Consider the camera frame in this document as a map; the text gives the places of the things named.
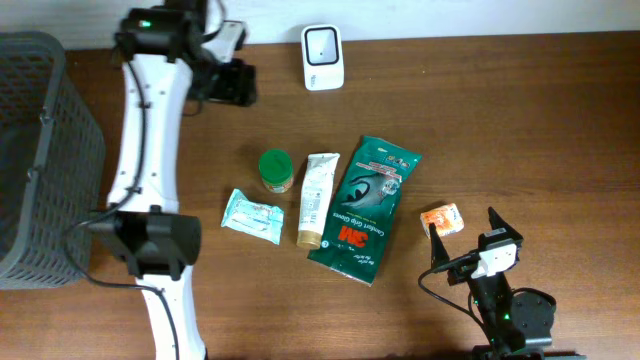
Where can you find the green lid jar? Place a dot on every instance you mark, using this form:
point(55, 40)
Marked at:
point(276, 170)

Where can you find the cream lotion tube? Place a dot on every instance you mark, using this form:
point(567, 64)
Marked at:
point(316, 195)

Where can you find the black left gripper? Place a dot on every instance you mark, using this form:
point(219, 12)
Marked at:
point(244, 87)

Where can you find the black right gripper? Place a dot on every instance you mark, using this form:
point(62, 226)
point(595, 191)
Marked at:
point(437, 255)

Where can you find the dark grey plastic basket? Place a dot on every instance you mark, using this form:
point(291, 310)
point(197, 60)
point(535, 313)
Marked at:
point(52, 158)

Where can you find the orange tissue pack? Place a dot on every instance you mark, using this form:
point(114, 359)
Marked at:
point(446, 218)

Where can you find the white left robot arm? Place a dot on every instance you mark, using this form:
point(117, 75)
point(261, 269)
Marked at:
point(172, 53)

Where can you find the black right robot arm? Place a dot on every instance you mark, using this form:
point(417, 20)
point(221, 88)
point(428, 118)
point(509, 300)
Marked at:
point(516, 322)

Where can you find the white barcode scanner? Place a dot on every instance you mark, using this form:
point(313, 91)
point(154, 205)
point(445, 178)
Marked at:
point(323, 58)

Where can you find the green 3M gloves package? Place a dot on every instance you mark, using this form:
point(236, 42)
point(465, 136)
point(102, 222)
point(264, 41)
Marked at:
point(360, 218)

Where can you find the light blue wipes pack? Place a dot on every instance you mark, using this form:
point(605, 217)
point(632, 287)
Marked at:
point(255, 219)

